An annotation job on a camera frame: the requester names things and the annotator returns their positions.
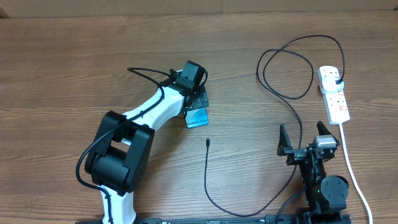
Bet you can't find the white power strip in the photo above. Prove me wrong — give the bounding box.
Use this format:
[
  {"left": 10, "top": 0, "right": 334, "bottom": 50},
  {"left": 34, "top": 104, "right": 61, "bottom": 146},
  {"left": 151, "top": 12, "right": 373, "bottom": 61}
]
[{"left": 317, "top": 66, "right": 350, "bottom": 125}]

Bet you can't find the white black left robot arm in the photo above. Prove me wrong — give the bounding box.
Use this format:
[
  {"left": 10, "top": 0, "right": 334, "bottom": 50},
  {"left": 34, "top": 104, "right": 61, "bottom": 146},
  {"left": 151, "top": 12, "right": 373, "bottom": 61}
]
[{"left": 75, "top": 67, "right": 208, "bottom": 223}]

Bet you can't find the black USB charging cable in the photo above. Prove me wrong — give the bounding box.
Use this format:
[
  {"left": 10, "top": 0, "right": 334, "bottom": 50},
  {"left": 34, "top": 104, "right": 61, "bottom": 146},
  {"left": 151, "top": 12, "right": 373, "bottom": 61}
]
[{"left": 203, "top": 34, "right": 346, "bottom": 218}]

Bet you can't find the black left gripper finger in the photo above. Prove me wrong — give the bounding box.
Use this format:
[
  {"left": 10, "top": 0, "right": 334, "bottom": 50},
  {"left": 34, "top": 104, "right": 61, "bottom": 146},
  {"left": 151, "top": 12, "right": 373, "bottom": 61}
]
[
  {"left": 197, "top": 86, "right": 209, "bottom": 108},
  {"left": 182, "top": 95, "right": 202, "bottom": 118}
]

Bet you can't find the white charger plug adapter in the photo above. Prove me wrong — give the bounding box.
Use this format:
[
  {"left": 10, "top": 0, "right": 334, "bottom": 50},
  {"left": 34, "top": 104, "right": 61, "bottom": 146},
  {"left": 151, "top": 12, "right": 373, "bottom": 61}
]
[{"left": 320, "top": 76, "right": 345, "bottom": 94}]

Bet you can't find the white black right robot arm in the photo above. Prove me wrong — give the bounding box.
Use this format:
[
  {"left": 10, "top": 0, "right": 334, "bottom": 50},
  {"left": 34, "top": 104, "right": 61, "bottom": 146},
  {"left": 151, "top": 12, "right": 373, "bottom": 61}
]
[{"left": 275, "top": 121, "right": 351, "bottom": 223}]

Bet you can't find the Samsung Galaxy smartphone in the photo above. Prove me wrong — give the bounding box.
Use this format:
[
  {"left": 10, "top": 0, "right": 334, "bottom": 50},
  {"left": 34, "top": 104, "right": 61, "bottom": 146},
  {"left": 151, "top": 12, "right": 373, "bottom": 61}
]
[{"left": 185, "top": 108, "right": 209, "bottom": 129}]

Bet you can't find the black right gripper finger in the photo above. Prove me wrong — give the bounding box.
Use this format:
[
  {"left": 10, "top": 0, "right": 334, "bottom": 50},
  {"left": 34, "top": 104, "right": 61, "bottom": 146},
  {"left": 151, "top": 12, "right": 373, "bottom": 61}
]
[
  {"left": 317, "top": 121, "right": 331, "bottom": 136},
  {"left": 277, "top": 124, "right": 293, "bottom": 156}
]

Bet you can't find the white power strip cord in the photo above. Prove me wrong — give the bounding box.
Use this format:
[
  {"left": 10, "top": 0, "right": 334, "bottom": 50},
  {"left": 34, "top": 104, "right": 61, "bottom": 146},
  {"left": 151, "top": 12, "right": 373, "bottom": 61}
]
[{"left": 338, "top": 123, "right": 373, "bottom": 224}]

